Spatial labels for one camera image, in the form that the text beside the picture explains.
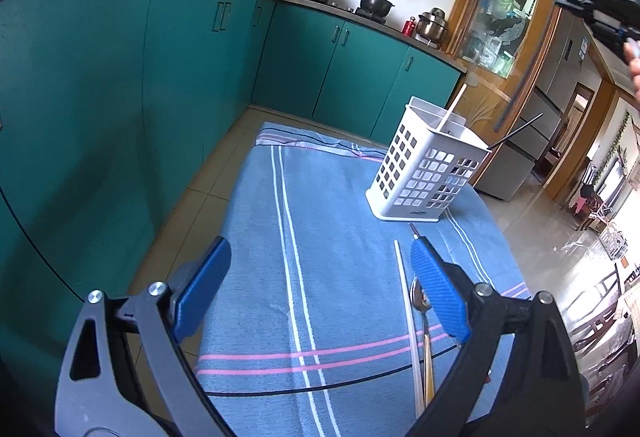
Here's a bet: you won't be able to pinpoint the glass wooden door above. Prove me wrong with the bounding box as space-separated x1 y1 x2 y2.
444 0 575 186

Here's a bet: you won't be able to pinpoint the person's right hand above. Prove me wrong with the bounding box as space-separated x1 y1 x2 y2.
624 38 640 101

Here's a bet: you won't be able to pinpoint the red canister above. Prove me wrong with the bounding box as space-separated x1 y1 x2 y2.
401 17 416 36

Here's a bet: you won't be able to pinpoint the white chopstick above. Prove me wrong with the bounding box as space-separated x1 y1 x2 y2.
394 240 425 419
437 83 467 132

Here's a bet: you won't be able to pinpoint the black cooking pot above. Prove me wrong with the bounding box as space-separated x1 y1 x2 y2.
359 0 394 18

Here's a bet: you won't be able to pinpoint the teal lower cabinets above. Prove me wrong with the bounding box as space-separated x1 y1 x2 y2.
0 0 462 398

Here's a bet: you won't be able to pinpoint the dark red chopstick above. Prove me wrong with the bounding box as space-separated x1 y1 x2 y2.
409 223 421 240

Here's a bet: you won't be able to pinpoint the silver refrigerator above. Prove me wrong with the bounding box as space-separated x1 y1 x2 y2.
475 10 590 201

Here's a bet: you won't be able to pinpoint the steel pot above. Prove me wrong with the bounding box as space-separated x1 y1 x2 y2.
416 7 448 45

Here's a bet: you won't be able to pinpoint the black chopstick in holder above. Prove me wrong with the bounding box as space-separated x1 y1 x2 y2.
487 112 544 151

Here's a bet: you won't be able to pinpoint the black cable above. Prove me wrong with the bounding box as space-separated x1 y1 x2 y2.
0 186 459 399

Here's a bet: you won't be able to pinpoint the blue striped table cloth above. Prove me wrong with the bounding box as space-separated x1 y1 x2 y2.
192 121 533 437

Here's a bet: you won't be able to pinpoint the white chopstick in holder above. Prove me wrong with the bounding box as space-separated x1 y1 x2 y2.
437 83 467 132

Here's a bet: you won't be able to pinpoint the metal spoon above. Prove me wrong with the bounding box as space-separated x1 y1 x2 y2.
410 278 435 407

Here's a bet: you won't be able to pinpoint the white perforated utensil holder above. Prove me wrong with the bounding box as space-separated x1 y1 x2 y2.
366 97 489 223

